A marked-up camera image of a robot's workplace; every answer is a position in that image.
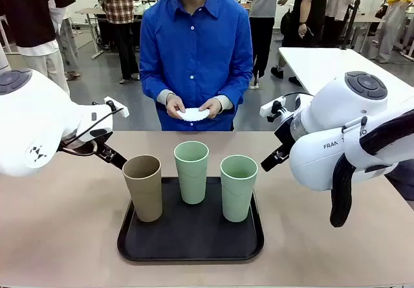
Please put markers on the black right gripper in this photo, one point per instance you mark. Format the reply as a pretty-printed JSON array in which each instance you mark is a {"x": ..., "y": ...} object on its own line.
[{"x": 285, "y": 134}]

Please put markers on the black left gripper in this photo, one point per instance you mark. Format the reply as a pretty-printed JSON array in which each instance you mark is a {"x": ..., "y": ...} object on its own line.
[{"x": 100, "y": 134}]

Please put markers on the brown plastic cup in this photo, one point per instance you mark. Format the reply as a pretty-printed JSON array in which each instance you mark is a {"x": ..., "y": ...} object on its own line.
[{"x": 144, "y": 187}]

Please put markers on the pale green plastic cup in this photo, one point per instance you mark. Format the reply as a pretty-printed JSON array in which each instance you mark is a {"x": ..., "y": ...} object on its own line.
[
  {"x": 192, "y": 178},
  {"x": 237, "y": 197}
]

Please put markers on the white scalloped paper coaster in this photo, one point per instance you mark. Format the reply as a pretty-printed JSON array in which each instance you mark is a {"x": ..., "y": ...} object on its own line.
[{"x": 194, "y": 115}]

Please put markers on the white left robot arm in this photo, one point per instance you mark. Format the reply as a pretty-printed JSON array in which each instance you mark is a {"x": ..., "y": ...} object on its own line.
[{"x": 32, "y": 123}]

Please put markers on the person's left forearm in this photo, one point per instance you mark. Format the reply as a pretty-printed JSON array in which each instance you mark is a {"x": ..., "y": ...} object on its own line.
[{"x": 236, "y": 92}]

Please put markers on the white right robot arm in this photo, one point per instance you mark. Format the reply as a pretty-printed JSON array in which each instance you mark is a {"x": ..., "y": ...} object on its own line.
[{"x": 323, "y": 158}]

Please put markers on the person's right forearm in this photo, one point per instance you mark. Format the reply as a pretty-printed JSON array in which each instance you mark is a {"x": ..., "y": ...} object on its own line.
[{"x": 155, "y": 89}]

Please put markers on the person's right hand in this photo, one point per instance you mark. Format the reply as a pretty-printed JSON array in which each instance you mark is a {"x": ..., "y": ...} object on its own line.
[{"x": 174, "y": 106}]

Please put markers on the person's left hand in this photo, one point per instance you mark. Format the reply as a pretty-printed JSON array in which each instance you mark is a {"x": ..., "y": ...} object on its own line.
[{"x": 213, "y": 106}]

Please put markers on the white background table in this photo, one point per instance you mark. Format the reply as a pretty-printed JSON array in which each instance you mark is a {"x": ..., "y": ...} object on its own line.
[{"x": 317, "y": 64}]

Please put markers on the black plastic tray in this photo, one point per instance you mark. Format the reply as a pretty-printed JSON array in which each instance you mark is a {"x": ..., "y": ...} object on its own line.
[{"x": 194, "y": 236}]

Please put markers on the person in grey trousers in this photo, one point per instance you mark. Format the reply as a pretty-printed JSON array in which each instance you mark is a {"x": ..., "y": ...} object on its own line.
[{"x": 69, "y": 42}]

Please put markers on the person's blue shirt torso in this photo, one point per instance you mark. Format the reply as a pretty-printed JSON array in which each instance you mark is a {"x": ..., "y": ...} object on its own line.
[{"x": 194, "y": 58}]

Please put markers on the seated person beside table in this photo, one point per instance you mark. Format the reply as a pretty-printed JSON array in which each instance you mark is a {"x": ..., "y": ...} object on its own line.
[{"x": 402, "y": 178}]

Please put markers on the black backpack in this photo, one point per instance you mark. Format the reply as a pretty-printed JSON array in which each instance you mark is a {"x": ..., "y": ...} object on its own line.
[{"x": 286, "y": 22}]

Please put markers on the white cylindrical air purifier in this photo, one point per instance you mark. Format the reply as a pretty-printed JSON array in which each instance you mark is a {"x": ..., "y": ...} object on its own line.
[{"x": 3, "y": 58}]

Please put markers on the wooden background desk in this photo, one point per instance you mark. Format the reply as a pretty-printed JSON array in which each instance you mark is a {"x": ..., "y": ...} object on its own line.
[{"x": 89, "y": 11}]

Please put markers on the person in plaid shirt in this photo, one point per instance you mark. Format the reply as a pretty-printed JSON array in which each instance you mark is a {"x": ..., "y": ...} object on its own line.
[{"x": 121, "y": 3}]

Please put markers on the person in black clothes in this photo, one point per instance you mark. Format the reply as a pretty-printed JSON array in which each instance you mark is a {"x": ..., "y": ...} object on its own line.
[{"x": 310, "y": 9}]

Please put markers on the black tripod pole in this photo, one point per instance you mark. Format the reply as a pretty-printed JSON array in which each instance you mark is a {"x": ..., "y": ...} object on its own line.
[{"x": 351, "y": 22}]

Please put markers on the person in grey shirt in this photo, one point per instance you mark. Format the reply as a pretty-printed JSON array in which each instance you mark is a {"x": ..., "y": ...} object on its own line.
[{"x": 262, "y": 3}]

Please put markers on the man in black tee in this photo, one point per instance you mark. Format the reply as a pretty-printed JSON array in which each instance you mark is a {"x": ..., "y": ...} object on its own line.
[{"x": 29, "y": 16}]

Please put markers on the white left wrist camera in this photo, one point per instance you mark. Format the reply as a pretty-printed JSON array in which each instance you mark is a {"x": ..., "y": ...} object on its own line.
[{"x": 117, "y": 107}]

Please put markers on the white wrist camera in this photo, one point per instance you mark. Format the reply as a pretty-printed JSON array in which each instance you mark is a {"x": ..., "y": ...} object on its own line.
[
  {"x": 269, "y": 107},
  {"x": 117, "y": 107}
]

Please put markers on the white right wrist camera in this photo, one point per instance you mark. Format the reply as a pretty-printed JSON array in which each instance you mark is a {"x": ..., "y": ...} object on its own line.
[{"x": 269, "y": 107}]

